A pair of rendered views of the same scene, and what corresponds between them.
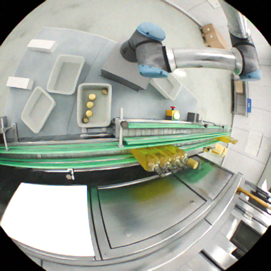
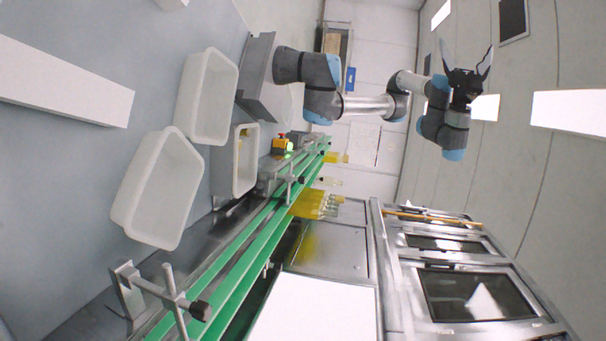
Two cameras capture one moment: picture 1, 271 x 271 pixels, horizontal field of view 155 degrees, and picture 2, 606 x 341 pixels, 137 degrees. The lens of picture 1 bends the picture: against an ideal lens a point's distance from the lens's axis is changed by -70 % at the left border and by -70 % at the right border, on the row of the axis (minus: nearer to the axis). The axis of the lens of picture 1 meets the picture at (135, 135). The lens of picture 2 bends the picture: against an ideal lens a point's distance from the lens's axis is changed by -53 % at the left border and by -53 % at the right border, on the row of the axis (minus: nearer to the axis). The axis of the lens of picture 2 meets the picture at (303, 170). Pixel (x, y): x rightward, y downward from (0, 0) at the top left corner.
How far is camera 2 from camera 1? 0.78 m
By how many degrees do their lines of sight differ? 55
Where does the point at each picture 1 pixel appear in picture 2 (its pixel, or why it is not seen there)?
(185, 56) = (353, 110)
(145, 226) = (356, 258)
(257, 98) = (370, 64)
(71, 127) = (199, 206)
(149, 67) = (327, 120)
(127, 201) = (324, 255)
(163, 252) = (383, 262)
